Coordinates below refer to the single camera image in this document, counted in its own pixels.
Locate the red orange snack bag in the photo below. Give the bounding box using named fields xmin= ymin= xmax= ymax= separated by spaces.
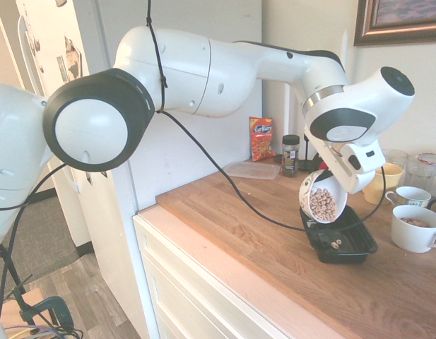
xmin=248 ymin=117 xmax=277 ymax=162

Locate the purple cable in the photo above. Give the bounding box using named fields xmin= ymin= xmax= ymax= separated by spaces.
xmin=4 ymin=323 xmax=65 ymax=337

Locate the clear drinking glass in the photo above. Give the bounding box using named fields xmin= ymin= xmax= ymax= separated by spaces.
xmin=382 ymin=148 xmax=409 ymax=169
xmin=405 ymin=155 xmax=424 ymax=189

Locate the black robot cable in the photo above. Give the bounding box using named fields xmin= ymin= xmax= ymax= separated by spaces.
xmin=0 ymin=0 xmax=387 ymax=339

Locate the black camera stand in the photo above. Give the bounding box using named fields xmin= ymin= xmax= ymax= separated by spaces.
xmin=0 ymin=243 xmax=60 ymax=326

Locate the brown flat board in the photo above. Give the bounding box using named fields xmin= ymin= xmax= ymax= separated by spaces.
xmin=0 ymin=287 xmax=46 ymax=330

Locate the white kitchen cabinet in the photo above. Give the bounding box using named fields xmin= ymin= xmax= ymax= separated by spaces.
xmin=132 ymin=206 xmax=290 ymax=339

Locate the green clamp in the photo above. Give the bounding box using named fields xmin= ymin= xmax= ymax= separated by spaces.
xmin=12 ymin=285 xmax=76 ymax=333

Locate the large plain white mug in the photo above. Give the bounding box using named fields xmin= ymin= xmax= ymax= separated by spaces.
xmin=391 ymin=205 xmax=436 ymax=254

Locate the large photo fridge magnet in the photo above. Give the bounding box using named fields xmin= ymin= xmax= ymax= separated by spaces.
xmin=64 ymin=35 xmax=86 ymax=83

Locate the white refrigerator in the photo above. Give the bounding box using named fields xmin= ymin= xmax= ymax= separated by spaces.
xmin=0 ymin=0 xmax=112 ymax=254

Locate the cereal inside white mug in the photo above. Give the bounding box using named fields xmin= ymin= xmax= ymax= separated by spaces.
xmin=400 ymin=217 xmax=431 ymax=227

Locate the black plastic food container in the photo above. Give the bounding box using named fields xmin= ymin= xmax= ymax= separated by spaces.
xmin=299 ymin=204 xmax=379 ymax=264

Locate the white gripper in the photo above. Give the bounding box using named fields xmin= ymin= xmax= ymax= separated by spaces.
xmin=303 ymin=129 xmax=377 ymax=195

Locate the white cup of cereal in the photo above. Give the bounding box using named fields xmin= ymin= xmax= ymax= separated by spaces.
xmin=297 ymin=169 xmax=348 ymax=225

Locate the clear plastic lid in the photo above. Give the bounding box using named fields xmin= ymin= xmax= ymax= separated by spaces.
xmin=223 ymin=161 xmax=281 ymax=182

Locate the spice jar with black lid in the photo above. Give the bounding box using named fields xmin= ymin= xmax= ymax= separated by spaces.
xmin=281 ymin=134 xmax=300 ymax=178

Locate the dark wooden picture frame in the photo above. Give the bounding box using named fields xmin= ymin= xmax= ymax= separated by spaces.
xmin=353 ymin=0 xmax=436 ymax=47

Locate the glass jar with red rim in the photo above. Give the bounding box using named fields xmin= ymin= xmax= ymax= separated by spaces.
xmin=417 ymin=152 xmax=436 ymax=199

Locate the white mug with patterned band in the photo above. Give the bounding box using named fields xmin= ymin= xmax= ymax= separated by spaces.
xmin=384 ymin=186 xmax=432 ymax=210

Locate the pile of cereal rings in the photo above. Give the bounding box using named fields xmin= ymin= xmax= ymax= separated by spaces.
xmin=308 ymin=187 xmax=341 ymax=222

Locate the small photo fridge magnet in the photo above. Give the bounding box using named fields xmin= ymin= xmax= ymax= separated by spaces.
xmin=56 ymin=55 xmax=69 ymax=83

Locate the pale yellow cup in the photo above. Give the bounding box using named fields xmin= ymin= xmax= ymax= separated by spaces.
xmin=362 ymin=162 xmax=406 ymax=206

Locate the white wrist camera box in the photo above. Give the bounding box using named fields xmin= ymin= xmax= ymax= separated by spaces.
xmin=341 ymin=142 xmax=387 ymax=177

